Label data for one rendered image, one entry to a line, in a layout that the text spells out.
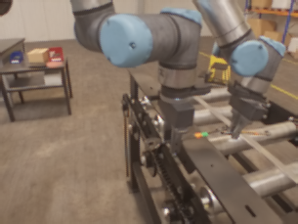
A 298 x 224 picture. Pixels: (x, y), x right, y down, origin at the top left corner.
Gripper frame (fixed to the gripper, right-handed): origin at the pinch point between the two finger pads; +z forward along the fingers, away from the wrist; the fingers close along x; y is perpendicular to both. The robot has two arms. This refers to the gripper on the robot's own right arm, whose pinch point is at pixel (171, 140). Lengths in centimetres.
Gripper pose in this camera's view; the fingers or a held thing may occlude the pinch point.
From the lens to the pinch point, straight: 59.0
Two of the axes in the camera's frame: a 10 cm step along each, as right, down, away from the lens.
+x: 2.9, 4.6, -8.4
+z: -0.2, 8.8, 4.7
